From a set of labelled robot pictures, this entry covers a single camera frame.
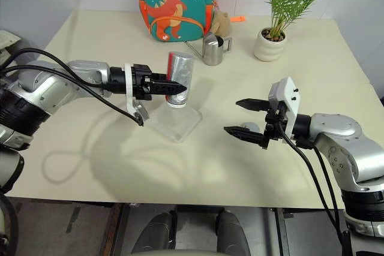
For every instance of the dark object beside table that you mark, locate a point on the dark object beside table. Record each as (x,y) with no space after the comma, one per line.
(382,101)

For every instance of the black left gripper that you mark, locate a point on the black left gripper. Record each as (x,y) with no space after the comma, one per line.
(141,82)

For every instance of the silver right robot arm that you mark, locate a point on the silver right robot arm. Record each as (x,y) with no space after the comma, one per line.
(339,127)

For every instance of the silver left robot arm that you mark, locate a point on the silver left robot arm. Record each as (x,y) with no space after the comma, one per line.
(84,70)

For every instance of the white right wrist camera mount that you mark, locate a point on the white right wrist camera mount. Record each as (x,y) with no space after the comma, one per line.
(286,91)

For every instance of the silver red can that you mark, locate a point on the silver red can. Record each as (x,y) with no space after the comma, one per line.
(183,67)

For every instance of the grey white equipment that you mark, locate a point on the grey white equipment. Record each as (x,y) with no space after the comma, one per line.
(7,38)

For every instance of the green plant in white pot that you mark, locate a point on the green plant in white pot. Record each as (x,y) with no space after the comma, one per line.
(270,47)

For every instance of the teal dinosaur backpack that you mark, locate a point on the teal dinosaur backpack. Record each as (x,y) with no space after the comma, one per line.
(177,4)

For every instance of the dark rounded shape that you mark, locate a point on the dark rounded shape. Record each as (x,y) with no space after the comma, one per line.
(231,232)
(156,233)

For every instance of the orange plastic tag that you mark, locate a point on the orange plastic tag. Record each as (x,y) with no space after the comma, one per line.
(238,19)

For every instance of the stainless steel watering can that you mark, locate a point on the stainless steel watering can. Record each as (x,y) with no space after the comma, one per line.
(211,53)

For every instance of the brown plush toy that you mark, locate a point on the brown plush toy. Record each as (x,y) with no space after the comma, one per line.
(222,22)

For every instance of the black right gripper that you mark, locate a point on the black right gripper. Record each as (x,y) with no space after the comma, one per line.
(274,127)

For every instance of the clear plastic container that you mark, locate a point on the clear plastic container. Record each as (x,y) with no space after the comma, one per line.
(180,124)

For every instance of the black table frame bar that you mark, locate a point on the black table frame bar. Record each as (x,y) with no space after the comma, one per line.
(282,232)
(117,229)

